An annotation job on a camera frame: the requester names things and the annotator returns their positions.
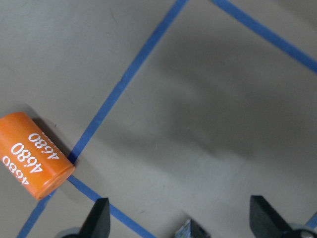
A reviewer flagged yellow push button switch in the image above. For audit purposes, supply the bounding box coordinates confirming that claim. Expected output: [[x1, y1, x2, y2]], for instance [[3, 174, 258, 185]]
[[174, 219, 211, 238]]

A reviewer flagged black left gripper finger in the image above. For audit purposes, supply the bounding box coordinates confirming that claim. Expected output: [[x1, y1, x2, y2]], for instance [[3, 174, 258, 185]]
[[78, 198, 110, 238]]

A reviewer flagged orange cylinder labelled 4680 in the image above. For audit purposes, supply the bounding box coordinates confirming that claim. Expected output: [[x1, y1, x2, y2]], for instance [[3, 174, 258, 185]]
[[0, 112, 75, 200]]

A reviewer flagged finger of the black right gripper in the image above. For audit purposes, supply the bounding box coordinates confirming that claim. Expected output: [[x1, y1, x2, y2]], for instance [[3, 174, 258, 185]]
[[249, 195, 293, 238]]

